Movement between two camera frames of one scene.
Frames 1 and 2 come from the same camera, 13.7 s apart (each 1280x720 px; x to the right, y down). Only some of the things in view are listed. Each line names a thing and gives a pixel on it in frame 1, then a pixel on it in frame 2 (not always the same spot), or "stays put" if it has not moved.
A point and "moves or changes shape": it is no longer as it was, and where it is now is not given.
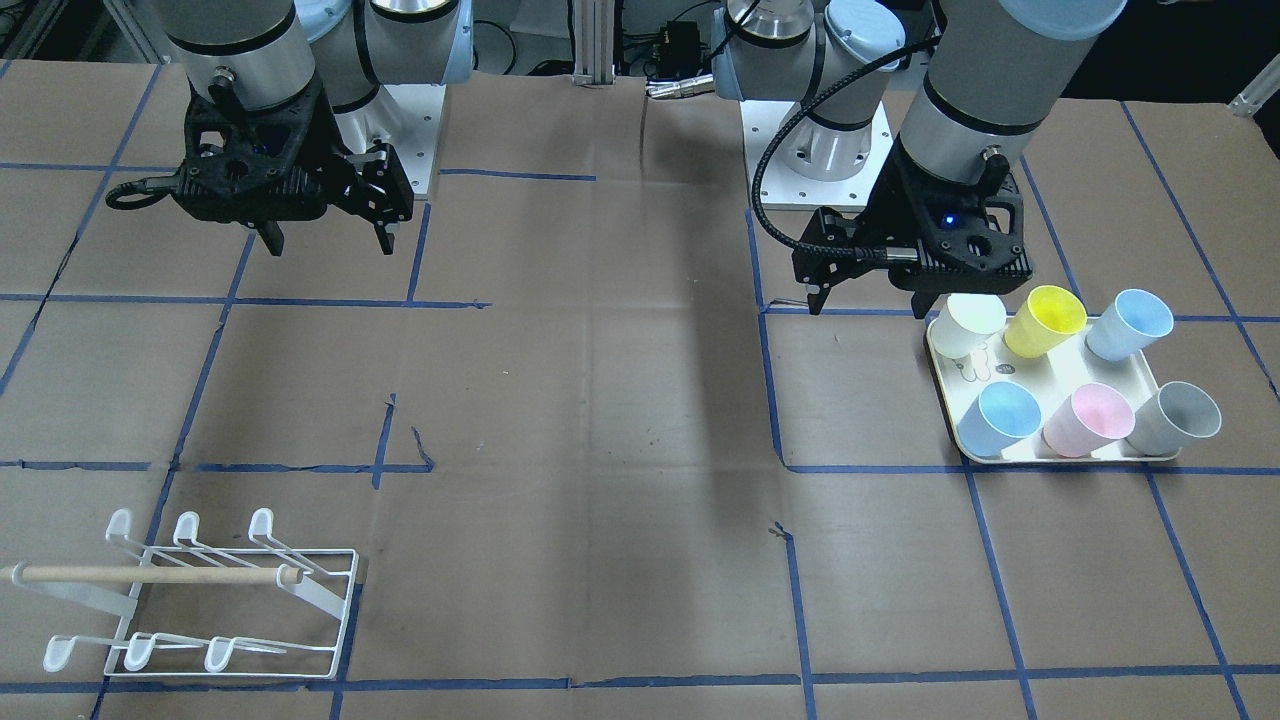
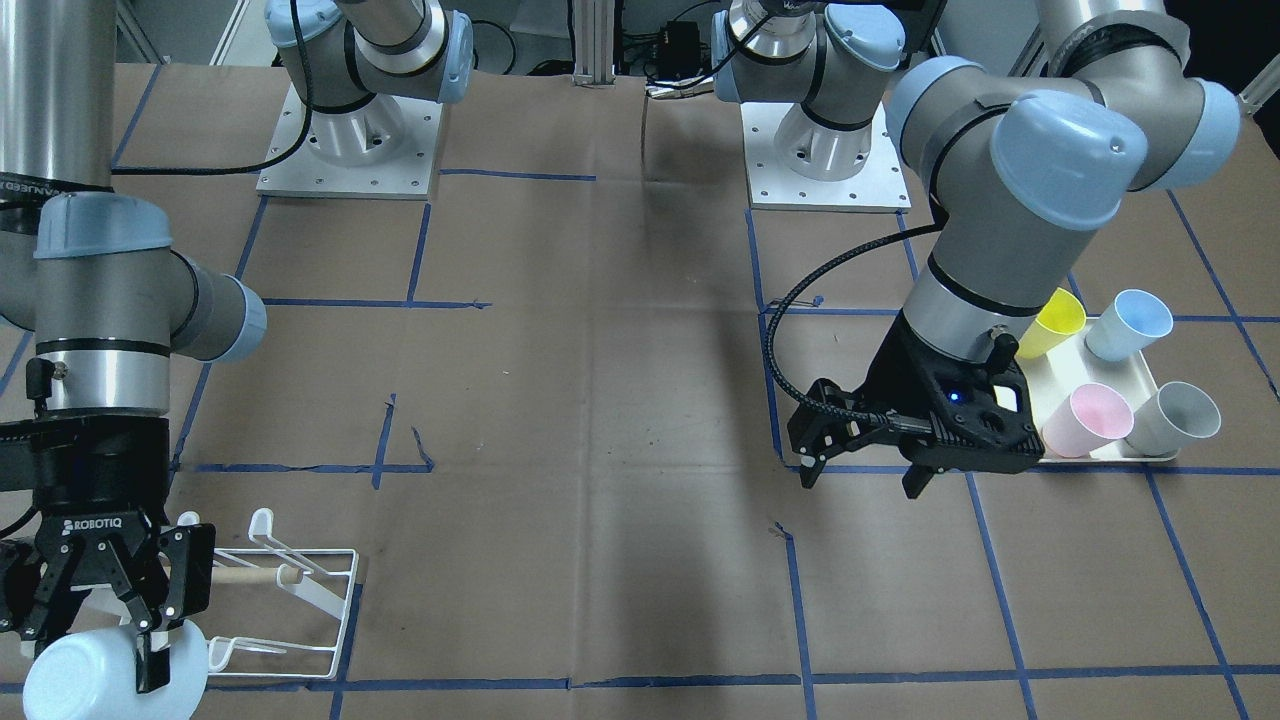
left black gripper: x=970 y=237 -> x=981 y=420
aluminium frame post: x=593 y=23 stays put
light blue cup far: x=1130 y=322 stays put
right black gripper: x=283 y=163 -> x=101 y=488
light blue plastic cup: x=1002 y=413 moves or changes shape
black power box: x=679 y=50 stays put
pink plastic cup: x=1090 y=417 stays put
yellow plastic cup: x=1044 y=317 stays put
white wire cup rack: x=200 y=611 stays put
